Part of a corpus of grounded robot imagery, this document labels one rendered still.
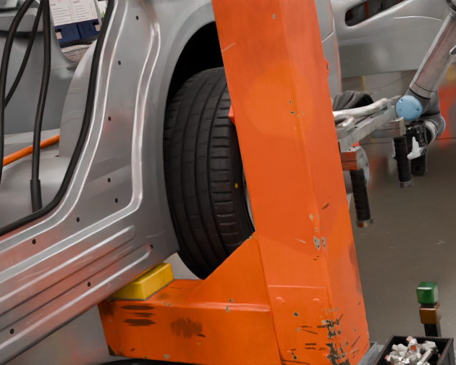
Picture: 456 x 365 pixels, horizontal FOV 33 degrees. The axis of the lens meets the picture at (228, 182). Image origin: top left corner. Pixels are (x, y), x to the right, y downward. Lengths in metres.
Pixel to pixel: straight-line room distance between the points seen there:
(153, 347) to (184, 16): 0.90
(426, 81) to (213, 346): 1.01
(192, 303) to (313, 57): 0.66
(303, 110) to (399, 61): 3.16
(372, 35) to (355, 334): 3.06
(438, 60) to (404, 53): 2.38
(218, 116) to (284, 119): 0.46
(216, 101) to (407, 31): 2.73
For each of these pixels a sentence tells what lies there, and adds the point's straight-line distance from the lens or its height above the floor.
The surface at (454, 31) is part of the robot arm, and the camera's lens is 2.31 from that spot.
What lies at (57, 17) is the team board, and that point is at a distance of 8.02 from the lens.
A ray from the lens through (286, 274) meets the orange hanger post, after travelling 1.70.
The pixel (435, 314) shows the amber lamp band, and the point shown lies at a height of 0.60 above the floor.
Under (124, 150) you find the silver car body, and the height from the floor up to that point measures 1.05.
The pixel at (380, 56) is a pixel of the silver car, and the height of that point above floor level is 0.89.
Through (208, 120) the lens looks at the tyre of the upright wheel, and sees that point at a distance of 2.03.
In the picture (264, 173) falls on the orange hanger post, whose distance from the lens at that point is 1.63.
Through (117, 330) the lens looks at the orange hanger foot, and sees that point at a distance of 2.05.
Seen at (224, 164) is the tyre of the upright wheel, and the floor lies 0.96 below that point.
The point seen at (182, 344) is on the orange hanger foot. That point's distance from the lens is 1.94.
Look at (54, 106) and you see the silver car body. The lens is 4.06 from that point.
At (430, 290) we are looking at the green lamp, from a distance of 1.80.
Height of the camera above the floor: 1.36
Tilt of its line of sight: 13 degrees down
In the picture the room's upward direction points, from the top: 11 degrees counter-clockwise
